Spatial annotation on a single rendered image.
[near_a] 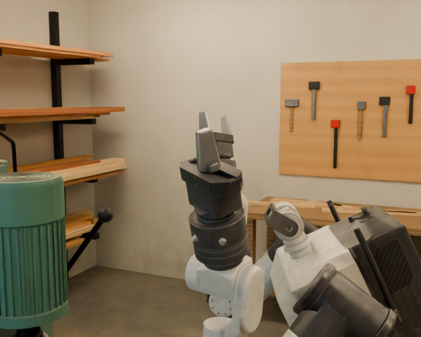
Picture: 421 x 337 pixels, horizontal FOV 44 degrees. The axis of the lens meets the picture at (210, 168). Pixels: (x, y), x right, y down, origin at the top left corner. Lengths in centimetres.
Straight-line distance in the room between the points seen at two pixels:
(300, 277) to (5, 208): 61
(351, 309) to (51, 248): 62
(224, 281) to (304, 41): 359
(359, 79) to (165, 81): 170
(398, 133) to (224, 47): 158
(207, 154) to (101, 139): 443
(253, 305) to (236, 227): 14
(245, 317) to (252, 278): 6
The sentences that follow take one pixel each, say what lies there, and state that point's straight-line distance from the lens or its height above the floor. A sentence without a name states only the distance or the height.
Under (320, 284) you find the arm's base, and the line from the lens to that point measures 95.
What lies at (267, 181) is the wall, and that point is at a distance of 443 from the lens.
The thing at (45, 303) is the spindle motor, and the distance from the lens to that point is 119.
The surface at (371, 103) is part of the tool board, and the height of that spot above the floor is 163.
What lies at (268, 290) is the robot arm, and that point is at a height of 116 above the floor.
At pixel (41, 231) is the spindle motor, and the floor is 140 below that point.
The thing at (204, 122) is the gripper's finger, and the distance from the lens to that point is 143.
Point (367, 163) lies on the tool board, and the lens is 420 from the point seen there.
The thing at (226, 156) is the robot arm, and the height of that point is 152.
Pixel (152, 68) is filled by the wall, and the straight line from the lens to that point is 484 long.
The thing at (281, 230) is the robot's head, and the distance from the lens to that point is 110.
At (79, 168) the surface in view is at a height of 111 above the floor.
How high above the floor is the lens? 167
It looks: 8 degrees down
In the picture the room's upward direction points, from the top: straight up
